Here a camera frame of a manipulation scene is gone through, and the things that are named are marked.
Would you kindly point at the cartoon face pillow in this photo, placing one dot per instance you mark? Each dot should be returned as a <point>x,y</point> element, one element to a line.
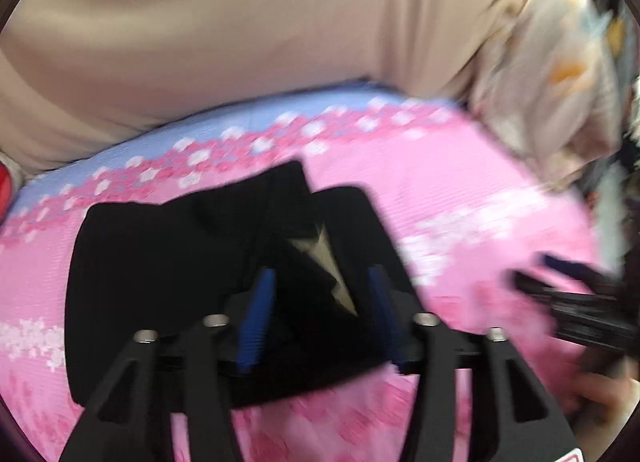
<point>4,189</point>

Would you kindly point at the black pants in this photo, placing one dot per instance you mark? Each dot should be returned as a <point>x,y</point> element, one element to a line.
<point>210,262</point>

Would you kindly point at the beige hanging cloth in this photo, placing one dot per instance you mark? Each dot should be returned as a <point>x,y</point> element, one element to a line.
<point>225,32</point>

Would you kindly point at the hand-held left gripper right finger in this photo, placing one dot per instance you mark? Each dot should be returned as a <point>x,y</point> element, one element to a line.
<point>384,322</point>

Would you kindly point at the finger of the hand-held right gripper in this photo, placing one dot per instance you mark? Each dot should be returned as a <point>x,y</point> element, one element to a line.
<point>557,262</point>
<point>535,287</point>

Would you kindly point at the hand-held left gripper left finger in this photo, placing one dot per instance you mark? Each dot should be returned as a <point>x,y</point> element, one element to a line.
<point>256,322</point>

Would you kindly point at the cream floral quilt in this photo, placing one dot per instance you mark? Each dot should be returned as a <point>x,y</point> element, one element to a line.
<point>560,67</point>

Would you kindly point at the pink rose bed sheet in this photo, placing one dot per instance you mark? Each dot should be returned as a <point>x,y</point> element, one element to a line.
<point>475,202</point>

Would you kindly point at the person's right hand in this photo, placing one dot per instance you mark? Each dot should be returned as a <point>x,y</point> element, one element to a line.
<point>607,397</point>

